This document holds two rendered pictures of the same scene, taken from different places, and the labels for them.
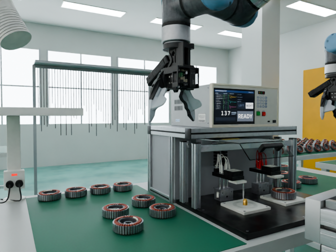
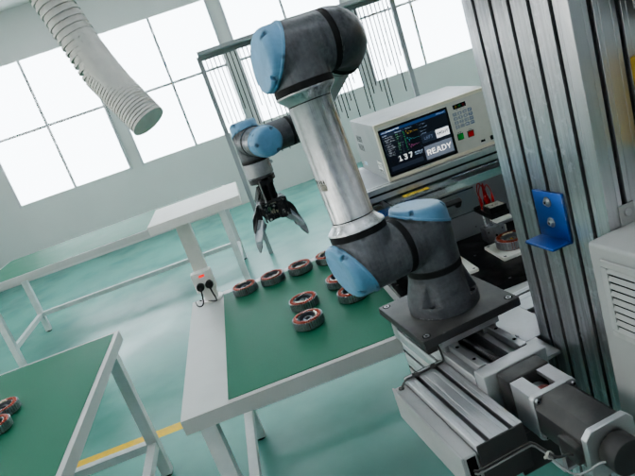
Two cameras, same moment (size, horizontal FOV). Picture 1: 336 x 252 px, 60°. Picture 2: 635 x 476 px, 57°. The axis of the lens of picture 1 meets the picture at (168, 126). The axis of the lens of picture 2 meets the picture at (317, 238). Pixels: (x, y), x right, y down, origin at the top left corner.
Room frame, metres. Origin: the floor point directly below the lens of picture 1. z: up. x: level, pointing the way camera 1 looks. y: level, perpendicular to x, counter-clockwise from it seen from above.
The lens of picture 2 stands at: (-0.62, -0.74, 1.60)
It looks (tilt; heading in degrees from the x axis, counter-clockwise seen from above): 17 degrees down; 24
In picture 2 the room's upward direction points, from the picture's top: 19 degrees counter-clockwise
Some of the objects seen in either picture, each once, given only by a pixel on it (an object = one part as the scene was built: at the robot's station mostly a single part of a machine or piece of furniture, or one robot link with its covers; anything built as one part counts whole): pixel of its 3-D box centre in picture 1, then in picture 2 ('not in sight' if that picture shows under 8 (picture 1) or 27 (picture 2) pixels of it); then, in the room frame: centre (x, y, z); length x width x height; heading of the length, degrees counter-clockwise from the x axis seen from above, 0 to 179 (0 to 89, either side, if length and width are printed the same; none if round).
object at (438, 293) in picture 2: not in sight; (437, 281); (0.50, -0.47, 1.09); 0.15 x 0.15 x 0.10
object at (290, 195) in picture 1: (283, 193); (511, 240); (1.37, -0.55, 0.80); 0.11 x 0.11 x 0.04
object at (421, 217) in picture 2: not in sight; (420, 232); (0.50, -0.46, 1.20); 0.13 x 0.12 x 0.14; 134
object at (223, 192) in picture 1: (223, 193); not in sight; (1.38, -0.27, 0.80); 0.08 x 0.05 x 0.06; 119
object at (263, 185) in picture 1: (260, 187); (492, 231); (1.50, -0.48, 0.80); 0.08 x 0.05 x 0.06; 119
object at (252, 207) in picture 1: (245, 206); (450, 270); (1.26, -0.34, 0.78); 0.15 x 0.15 x 0.01; 29
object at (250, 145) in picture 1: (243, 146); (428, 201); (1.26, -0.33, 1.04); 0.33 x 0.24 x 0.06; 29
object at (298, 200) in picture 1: (283, 198); (513, 246); (1.37, -0.55, 0.78); 0.15 x 0.15 x 0.01; 29
